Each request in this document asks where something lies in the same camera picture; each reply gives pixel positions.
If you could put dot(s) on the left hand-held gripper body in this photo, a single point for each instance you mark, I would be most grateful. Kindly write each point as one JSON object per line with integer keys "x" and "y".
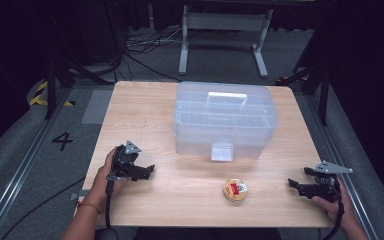
{"x": 124, "y": 159}

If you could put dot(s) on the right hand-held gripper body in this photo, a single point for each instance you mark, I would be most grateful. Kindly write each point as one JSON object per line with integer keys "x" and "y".
{"x": 328, "y": 181}

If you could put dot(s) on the round tin with red label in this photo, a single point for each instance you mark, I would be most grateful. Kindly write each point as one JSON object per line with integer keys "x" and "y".
{"x": 235, "y": 190}

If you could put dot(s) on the clear plastic storage box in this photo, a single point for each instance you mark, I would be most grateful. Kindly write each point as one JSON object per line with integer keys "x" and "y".
{"x": 225, "y": 116}

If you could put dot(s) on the person's right hand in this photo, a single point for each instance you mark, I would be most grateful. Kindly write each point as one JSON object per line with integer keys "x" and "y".
{"x": 336, "y": 208}

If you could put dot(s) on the person's left hand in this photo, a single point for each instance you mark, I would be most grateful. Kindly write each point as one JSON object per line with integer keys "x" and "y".
{"x": 102, "y": 180}

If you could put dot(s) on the black tripod stand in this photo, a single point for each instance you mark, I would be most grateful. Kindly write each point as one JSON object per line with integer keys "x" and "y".
{"x": 58, "y": 80}
{"x": 316, "y": 83}

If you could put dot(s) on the grey metal stand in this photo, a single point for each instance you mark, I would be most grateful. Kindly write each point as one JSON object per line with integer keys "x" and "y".
{"x": 223, "y": 23}

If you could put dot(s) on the aluminium floor rail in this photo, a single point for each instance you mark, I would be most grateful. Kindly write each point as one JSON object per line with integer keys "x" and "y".
{"x": 338, "y": 156}
{"x": 16, "y": 173}

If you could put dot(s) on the small grey table bracket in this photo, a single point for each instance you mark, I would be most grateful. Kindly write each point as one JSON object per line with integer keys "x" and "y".
{"x": 80, "y": 195}

